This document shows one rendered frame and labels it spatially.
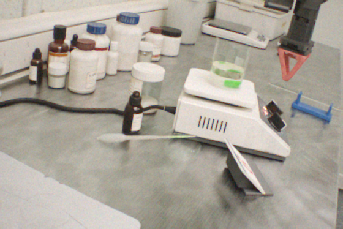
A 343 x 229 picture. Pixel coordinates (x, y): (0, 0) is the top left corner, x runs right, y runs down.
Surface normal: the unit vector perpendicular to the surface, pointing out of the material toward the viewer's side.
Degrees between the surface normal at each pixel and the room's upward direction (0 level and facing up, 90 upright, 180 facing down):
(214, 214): 0
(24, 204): 0
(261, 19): 93
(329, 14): 90
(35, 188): 0
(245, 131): 90
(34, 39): 90
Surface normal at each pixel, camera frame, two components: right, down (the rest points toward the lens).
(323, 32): -0.40, 0.32
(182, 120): -0.15, 0.39
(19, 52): 0.90, 0.32
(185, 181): 0.18, -0.89
